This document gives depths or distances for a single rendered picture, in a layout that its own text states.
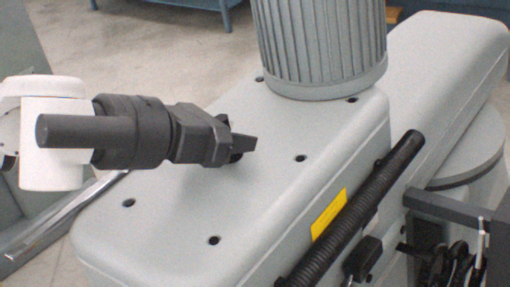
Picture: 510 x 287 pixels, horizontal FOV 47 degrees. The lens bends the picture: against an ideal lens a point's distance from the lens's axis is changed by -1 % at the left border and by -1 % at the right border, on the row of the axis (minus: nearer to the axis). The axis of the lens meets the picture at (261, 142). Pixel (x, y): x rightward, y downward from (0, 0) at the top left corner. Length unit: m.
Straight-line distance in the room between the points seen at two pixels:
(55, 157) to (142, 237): 0.15
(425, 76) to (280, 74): 0.38
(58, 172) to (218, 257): 0.19
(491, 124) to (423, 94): 0.30
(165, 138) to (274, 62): 0.27
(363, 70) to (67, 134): 0.46
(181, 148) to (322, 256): 0.22
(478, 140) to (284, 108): 0.58
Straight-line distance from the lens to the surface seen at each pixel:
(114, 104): 0.66
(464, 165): 1.27
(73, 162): 0.64
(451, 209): 1.06
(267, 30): 0.87
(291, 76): 0.87
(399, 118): 1.06
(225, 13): 5.76
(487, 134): 1.36
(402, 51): 1.27
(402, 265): 1.17
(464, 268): 1.10
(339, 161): 0.79
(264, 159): 0.78
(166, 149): 0.68
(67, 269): 3.67
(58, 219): 0.78
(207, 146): 0.71
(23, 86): 0.66
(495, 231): 0.93
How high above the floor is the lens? 2.35
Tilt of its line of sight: 35 degrees down
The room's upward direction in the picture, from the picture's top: 11 degrees counter-clockwise
